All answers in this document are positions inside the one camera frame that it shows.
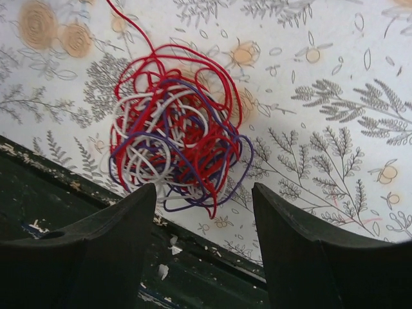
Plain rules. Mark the floral table mat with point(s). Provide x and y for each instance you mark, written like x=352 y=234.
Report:
x=325 y=88

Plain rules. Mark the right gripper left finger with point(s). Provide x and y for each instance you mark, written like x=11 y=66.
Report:
x=96 y=262

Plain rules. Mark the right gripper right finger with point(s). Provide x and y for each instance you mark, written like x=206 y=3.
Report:
x=310 y=263

